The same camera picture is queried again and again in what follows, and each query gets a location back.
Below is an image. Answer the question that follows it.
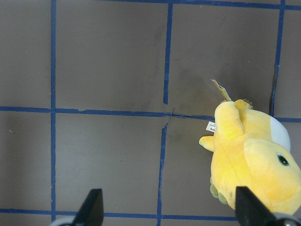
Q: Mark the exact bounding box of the brown paper table mat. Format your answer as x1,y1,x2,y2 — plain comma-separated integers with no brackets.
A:
0,0,301,226

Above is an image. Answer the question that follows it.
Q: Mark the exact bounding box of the yellow plush toy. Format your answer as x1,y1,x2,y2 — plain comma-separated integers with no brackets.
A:
199,86,301,214

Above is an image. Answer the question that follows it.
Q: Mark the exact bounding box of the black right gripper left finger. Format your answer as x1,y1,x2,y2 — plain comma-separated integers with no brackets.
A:
72,189,104,226

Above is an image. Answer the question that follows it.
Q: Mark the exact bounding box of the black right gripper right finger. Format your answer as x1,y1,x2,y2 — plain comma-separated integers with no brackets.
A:
235,186,279,226

